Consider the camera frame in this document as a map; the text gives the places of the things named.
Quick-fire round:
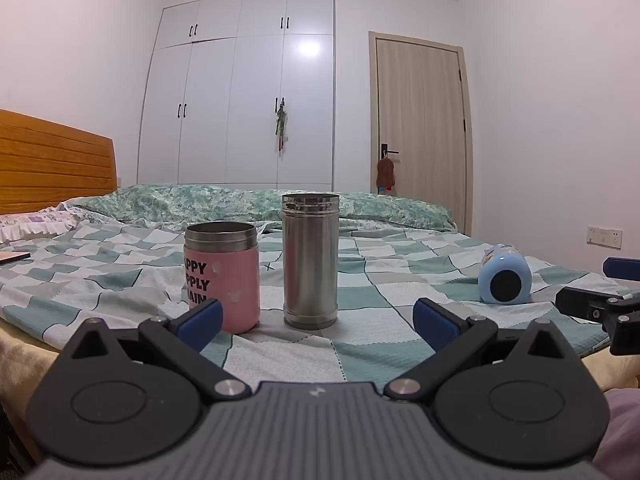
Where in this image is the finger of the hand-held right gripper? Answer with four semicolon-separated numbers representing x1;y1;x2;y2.
602;257;640;282
555;286;640;357

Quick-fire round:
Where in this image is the white wardrobe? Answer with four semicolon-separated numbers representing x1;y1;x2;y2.
137;0;336;186

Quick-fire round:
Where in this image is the pink cloth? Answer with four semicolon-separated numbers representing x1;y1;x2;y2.
592;387;640;480

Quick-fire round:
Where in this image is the green hanging ornament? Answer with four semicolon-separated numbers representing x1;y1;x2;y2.
273;104;289;152

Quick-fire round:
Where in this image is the wooden headboard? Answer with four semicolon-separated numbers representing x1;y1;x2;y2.
0;108;119;216

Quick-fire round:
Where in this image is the white wall socket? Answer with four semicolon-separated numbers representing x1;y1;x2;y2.
587;225;624;250

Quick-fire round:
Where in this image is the green floral quilt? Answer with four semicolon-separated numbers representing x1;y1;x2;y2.
60;183;457;234

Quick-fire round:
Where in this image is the brown bag on handle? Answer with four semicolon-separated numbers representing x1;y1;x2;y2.
375;156;397;195

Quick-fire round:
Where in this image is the beige fleece blanket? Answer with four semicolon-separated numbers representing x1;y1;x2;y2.
0;319;68;461

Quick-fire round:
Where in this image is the light blue cup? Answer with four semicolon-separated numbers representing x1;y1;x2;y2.
478;243;533;305

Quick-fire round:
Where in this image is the wooden door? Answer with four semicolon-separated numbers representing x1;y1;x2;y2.
368;30;475;235

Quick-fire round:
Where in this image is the floral pillow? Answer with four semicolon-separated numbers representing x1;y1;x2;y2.
0;207;87;245

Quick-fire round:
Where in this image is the pink steel cup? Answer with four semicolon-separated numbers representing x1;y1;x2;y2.
183;221;261;335

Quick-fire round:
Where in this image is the tall stainless steel cup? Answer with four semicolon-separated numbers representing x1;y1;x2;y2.
281;192;340;331

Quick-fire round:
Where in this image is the checkered bed sheet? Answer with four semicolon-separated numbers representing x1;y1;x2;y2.
0;214;640;387

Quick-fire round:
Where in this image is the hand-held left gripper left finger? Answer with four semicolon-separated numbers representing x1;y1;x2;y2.
59;298;252;404

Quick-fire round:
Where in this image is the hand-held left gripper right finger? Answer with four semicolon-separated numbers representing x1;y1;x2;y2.
382;298;586;404

